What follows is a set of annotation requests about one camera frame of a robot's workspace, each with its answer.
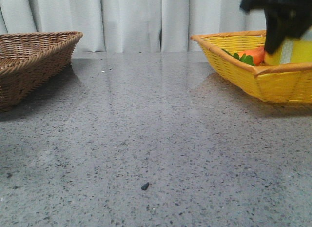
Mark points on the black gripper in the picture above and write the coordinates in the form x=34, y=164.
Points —
x=284, y=19

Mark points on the yellow tape roll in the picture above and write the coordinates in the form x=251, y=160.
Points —
x=292, y=51

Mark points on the orange toy carrot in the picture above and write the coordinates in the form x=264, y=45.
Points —
x=253, y=57

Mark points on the yellow wicker basket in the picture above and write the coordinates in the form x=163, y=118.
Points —
x=285, y=83

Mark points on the white curtain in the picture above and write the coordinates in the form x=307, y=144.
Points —
x=129, y=25

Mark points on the small black debris piece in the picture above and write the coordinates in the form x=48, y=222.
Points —
x=145, y=186

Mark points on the brown wicker basket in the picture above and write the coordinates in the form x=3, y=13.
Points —
x=28, y=60

